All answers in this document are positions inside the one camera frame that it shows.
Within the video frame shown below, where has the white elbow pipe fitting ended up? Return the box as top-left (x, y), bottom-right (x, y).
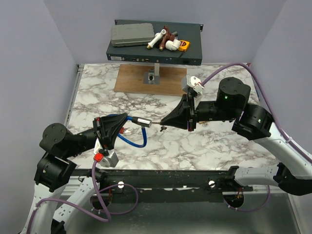
top-left (165, 39), bottom-right (181, 51)

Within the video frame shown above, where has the blue cable lock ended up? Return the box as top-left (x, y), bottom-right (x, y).
top-left (108, 113), bottom-right (152, 148)

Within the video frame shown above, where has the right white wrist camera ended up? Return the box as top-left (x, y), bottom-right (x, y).
top-left (181, 75), bottom-right (204, 109)

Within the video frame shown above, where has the white straight pipe fitting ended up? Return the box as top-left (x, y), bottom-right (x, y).
top-left (147, 29), bottom-right (167, 49)

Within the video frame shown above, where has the metal stand post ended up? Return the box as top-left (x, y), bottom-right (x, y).
top-left (143, 63), bottom-right (160, 85)

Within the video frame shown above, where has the brown pipe fitting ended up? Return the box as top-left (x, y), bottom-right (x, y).
top-left (159, 26), bottom-right (175, 51)

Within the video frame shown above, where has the wooden board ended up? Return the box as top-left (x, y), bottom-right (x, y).
top-left (114, 64), bottom-right (187, 96)

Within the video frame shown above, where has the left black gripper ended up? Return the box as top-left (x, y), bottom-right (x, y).
top-left (64, 114), bottom-right (129, 157)

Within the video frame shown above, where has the aluminium frame profile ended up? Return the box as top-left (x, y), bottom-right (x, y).
top-left (39, 174), bottom-right (298, 195)

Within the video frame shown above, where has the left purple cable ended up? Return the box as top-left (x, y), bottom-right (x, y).
top-left (25, 159), bottom-right (139, 234)

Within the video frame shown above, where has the yellow tape measure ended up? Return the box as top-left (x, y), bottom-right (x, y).
top-left (178, 40), bottom-right (191, 52)

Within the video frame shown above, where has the brass padlock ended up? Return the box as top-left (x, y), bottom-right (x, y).
top-left (198, 121), bottom-right (209, 126)

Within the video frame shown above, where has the black mounting rail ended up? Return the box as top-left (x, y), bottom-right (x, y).
top-left (70, 168), bottom-right (254, 204)

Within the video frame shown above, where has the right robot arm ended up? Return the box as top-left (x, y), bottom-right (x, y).
top-left (160, 76), bottom-right (312, 196)

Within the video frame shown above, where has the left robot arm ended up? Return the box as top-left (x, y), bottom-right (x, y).
top-left (21, 113), bottom-right (132, 234)

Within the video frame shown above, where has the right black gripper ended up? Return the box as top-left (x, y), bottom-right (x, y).
top-left (160, 94), bottom-right (236, 132)

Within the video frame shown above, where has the purple cable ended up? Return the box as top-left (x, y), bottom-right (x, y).
top-left (202, 62), bottom-right (312, 212)
top-left (25, 159), bottom-right (139, 234)

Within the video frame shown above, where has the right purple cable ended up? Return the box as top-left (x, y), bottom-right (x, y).
top-left (202, 62), bottom-right (312, 212)

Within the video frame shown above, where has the grey plastic case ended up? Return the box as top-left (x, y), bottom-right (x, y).
top-left (111, 23), bottom-right (155, 47)

